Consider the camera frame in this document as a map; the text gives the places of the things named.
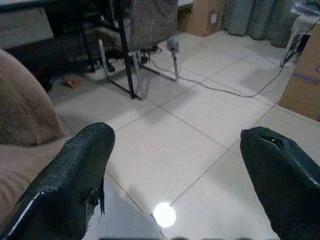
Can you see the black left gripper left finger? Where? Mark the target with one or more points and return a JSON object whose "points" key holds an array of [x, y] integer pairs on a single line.
{"points": [[62, 180]]}

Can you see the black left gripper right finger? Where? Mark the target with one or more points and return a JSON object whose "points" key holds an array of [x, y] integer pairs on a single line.
{"points": [[287, 180]]}

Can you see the brown plush sofa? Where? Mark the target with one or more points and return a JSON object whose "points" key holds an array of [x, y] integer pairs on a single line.
{"points": [[22, 105]]}

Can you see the cardboard box with purple print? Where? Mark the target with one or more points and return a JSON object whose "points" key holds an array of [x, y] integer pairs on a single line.
{"points": [[305, 87]]}

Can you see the orange snack wrapper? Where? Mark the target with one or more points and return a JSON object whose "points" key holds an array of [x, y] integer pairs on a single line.
{"points": [[72, 83]]}

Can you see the white metal stand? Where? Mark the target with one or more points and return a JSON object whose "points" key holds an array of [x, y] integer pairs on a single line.
{"points": [[287, 47]]}

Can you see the grey curtain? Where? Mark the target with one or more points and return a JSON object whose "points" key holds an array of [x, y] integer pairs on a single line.
{"points": [[250, 17]]}

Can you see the clear plastic wrapped bundle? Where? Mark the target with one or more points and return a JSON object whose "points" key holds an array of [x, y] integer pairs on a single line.
{"points": [[306, 12]]}

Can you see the grey power adapter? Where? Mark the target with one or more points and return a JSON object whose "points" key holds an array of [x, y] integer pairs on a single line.
{"points": [[173, 44]]}

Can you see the grey fabric chair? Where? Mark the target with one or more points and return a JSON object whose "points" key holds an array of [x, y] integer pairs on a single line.
{"points": [[150, 22]]}

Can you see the plain brown cardboard box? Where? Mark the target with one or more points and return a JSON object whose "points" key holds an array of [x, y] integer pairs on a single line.
{"points": [[200, 17]]}

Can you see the black metal desk frame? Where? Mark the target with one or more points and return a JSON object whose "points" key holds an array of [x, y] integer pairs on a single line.
{"points": [[124, 50]]}

